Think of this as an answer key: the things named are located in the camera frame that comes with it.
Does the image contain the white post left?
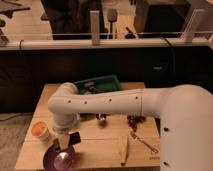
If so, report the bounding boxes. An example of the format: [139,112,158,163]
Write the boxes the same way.
[90,10,100,46]

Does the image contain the black eraser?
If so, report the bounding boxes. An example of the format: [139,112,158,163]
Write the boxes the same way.
[69,132,81,145]

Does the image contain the white post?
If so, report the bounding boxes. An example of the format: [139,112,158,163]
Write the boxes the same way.
[90,10,100,46]
[182,9,205,43]

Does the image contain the yellow banana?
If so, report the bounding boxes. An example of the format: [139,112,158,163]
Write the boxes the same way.
[119,136,128,165]

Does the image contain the green tray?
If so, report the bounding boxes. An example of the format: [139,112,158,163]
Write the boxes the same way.
[75,75,121,94]

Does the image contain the purple bowl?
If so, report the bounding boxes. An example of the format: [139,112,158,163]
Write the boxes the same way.
[43,146,75,171]

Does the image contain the small metal cup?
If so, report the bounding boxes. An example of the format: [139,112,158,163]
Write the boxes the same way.
[96,113,107,122]

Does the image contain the silver fork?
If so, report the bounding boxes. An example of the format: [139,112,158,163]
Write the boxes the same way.
[130,131,159,154]

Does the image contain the dark red grapes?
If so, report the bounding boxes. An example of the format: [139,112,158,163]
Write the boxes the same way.
[127,115,146,131]

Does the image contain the white post right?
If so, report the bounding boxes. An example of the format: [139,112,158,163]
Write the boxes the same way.
[182,9,205,43]

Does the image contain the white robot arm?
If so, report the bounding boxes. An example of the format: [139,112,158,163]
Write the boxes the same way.
[48,83,213,171]

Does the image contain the white horizontal rail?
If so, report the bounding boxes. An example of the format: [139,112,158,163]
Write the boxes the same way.
[0,37,213,51]

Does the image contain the orange cup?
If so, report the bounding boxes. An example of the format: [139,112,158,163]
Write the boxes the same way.
[31,122,50,141]

